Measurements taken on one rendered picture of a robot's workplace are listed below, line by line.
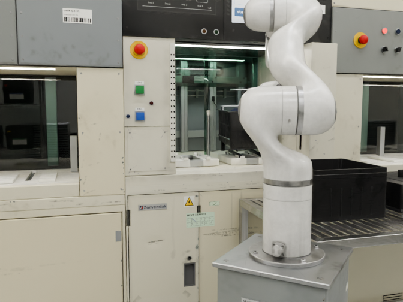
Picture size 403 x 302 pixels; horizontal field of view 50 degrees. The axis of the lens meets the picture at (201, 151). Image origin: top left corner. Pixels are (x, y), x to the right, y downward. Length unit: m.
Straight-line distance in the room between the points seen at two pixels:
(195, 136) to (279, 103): 1.64
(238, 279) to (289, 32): 0.66
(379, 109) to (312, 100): 1.66
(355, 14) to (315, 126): 1.07
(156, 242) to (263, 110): 0.91
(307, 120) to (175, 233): 0.90
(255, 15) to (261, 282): 0.75
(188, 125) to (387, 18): 1.24
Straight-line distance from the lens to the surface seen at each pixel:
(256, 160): 2.03
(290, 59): 1.15
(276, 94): 1.04
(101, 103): 1.65
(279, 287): 1.03
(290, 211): 1.05
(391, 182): 1.73
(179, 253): 1.79
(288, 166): 1.03
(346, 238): 1.32
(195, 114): 2.65
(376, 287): 2.28
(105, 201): 1.69
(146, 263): 1.78
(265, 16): 1.32
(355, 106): 2.03
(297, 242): 1.08
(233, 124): 1.98
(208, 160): 1.95
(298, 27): 1.26
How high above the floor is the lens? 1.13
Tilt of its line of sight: 6 degrees down
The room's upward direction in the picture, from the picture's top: straight up
